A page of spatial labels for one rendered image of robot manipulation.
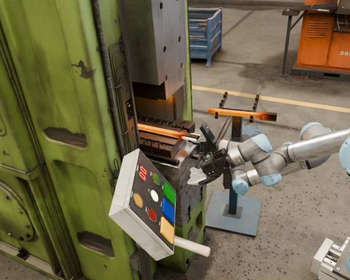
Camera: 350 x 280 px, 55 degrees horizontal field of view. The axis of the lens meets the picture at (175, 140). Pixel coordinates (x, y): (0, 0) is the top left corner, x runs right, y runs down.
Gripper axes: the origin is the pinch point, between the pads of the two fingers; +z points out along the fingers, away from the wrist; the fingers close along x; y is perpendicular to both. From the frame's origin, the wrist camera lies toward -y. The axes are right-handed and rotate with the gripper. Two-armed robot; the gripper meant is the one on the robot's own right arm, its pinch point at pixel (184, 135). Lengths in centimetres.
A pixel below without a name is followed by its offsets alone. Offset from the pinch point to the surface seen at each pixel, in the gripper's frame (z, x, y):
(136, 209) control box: -15, -69, -16
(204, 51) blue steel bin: 131, 342, 79
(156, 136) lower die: 14.8, -4.4, 1.3
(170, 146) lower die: 4.6, -8.6, 2.4
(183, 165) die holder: -3.3, -10.1, 11.6
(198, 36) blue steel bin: 139, 339, 56
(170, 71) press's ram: 2.0, -6.1, -38.6
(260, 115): -30.5, 39.1, 2.7
